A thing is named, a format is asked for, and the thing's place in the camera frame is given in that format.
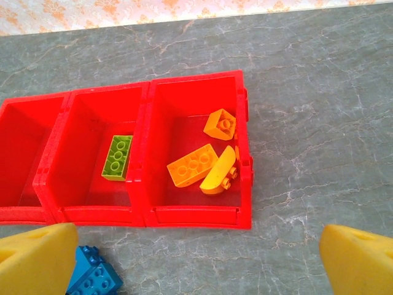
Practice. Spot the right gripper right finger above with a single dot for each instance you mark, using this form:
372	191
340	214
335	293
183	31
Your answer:
359	264

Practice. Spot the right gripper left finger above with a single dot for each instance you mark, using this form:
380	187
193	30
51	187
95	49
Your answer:
33	261

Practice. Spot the blue lego brick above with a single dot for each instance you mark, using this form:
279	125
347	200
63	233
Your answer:
87	256
95	281

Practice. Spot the green long lego brick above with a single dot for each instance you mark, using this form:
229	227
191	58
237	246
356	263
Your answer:
116	156

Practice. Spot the orange curved lego brick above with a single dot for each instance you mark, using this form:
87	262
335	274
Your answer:
216	172

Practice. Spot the orange long lego brick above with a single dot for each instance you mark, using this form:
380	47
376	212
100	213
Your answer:
190	166

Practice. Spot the orange square lego brick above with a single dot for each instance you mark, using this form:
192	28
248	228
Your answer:
215	123

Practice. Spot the red plastic bin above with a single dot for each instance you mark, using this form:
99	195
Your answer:
190	98
92	116
18	138

